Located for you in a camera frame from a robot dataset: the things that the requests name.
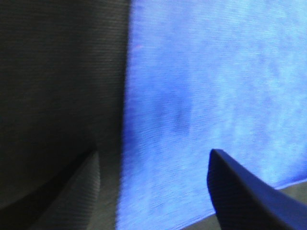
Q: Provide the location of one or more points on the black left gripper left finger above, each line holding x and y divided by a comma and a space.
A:
66, 202

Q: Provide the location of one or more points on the blue microfiber towel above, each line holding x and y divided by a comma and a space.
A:
203, 75

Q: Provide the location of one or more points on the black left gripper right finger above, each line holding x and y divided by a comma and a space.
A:
242, 201

